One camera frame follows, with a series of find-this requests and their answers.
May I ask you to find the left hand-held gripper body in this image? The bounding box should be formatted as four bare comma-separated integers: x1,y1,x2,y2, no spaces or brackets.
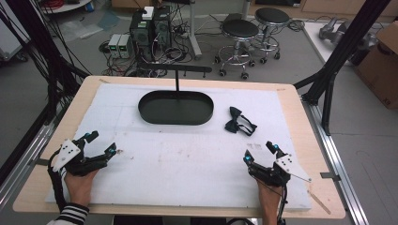
52,137,109,176

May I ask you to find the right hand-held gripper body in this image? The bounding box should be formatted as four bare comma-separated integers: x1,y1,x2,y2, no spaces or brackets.
248,150,313,188

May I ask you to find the black bow tie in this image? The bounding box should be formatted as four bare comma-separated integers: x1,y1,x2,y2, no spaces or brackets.
223,106,258,137

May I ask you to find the black hanger stand with tray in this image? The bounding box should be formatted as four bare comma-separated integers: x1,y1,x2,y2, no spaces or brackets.
137,63,215,127

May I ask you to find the person's left hand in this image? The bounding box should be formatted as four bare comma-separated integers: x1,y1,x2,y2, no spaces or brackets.
63,168,100,207

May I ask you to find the person's right hand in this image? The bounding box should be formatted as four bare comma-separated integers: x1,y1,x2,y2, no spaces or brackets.
255,177,283,218

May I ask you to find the striped sleeve cuff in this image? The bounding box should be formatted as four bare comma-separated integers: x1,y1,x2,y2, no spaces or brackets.
55,202,90,225

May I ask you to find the wooden stick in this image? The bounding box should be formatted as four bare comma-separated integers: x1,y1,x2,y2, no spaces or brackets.
307,189,332,216

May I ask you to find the white foam mat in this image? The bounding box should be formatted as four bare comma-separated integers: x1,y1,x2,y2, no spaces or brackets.
44,82,314,211

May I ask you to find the grey power supply unit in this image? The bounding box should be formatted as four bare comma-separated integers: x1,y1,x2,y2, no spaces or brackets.
107,33,122,59
117,34,133,60

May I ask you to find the black round stool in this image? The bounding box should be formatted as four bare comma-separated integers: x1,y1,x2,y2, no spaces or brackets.
213,19,261,81
250,7,292,65

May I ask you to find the black computer tower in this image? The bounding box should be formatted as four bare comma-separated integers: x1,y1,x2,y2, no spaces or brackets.
129,8,155,62
152,5,173,51

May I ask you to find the cardboard box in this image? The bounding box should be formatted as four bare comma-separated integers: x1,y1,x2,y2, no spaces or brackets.
354,20,398,111

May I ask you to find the grey table leg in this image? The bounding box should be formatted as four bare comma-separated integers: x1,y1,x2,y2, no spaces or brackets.
186,0,203,61

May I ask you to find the white box on computer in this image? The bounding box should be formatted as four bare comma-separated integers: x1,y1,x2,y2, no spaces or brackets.
141,6,156,22

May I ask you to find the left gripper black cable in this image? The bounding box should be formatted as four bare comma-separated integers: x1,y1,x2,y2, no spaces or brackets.
46,149,68,214

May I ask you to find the black frame post with cables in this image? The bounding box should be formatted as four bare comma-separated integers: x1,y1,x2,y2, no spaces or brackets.
0,0,92,126

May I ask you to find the tangle of floor cables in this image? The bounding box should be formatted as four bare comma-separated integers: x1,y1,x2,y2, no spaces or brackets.
99,18,207,78

